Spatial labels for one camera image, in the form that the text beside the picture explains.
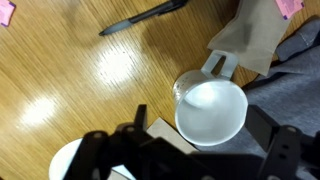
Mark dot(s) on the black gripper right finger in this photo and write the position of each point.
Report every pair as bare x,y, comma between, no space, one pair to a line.
283,150

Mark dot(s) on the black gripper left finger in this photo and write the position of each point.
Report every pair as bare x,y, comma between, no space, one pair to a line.
100,153

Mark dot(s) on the large white plate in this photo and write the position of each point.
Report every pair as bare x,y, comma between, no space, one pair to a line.
65,160

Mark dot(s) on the grey cloth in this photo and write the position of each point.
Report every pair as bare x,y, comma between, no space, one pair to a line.
290,90

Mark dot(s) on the brown square napkin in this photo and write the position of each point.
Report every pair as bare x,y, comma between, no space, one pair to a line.
165,133

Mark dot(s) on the beige cloth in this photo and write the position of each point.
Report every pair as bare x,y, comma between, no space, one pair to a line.
253,33

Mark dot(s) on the black pen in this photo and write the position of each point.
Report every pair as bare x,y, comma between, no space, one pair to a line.
140,16

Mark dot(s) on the pink sticky note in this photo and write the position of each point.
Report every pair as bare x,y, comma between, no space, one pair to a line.
6,12
289,6

